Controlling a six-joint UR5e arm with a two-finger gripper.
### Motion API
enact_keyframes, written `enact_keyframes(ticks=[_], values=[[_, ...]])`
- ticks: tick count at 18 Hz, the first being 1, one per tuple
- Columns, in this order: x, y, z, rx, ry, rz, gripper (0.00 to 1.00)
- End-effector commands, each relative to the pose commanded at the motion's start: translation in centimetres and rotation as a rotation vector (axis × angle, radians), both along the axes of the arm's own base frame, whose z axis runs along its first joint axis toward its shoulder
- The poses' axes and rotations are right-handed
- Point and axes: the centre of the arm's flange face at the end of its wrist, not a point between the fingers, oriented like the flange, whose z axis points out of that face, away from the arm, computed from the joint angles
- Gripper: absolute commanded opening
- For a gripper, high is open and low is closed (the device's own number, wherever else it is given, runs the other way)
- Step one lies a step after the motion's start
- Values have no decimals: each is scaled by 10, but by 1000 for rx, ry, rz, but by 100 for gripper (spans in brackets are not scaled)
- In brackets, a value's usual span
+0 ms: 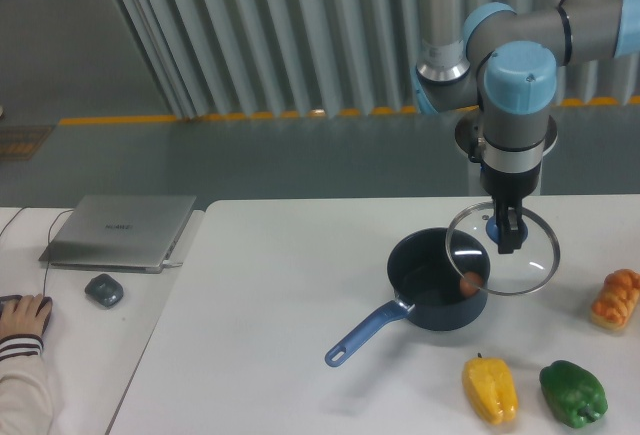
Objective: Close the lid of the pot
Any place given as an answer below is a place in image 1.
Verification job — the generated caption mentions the black computer mouse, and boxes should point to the black computer mouse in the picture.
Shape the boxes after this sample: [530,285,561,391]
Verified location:
[0,294,55,335]

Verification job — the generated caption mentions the white striped sleeve forearm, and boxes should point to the white striped sleeve forearm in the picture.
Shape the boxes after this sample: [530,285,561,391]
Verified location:
[1,334,54,434]

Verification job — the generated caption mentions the grey earbuds case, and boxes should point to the grey earbuds case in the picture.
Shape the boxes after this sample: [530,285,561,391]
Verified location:
[84,273,124,309]

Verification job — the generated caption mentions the person's hand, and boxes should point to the person's hand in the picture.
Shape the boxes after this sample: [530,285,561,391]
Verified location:
[0,293,54,340]

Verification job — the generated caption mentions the yellow bell pepper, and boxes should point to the yellow bell pepper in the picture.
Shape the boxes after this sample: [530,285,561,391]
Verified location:
[462,353,519,425]

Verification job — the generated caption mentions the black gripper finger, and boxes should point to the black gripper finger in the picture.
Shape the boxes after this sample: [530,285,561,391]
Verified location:
[494,199,509,254]
[501,202,522,254]

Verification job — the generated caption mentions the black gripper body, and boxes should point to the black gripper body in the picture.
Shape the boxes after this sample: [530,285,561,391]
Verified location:
[480,163,542,201]

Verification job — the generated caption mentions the orange braided bread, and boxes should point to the orange braided bread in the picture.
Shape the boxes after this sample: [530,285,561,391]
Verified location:
[590,269,639,331]

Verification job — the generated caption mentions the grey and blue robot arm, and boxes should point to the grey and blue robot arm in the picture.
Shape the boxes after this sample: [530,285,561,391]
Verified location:
[414,0,639,254]

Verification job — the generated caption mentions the brown egg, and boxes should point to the brown egg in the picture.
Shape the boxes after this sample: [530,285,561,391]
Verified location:
[459,271,484,298]

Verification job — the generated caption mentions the green bell pepper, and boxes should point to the green bell pepper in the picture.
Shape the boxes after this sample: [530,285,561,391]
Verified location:
[539,360,609,429]

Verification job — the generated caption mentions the black mouse cable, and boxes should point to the black mouse cable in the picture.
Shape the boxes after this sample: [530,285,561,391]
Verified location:
[0,206,76,301]

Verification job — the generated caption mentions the dark blue saucepan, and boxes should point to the dark blue saucepan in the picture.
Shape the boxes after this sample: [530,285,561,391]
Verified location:
[324,228,488,368]

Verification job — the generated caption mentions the silver laptop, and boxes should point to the silver laptop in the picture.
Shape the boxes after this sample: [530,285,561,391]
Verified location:
[39,195,196,273]

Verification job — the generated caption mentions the glass pot lid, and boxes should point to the glass pot lid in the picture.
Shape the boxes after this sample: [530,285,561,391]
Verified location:
[444,202,560,296]

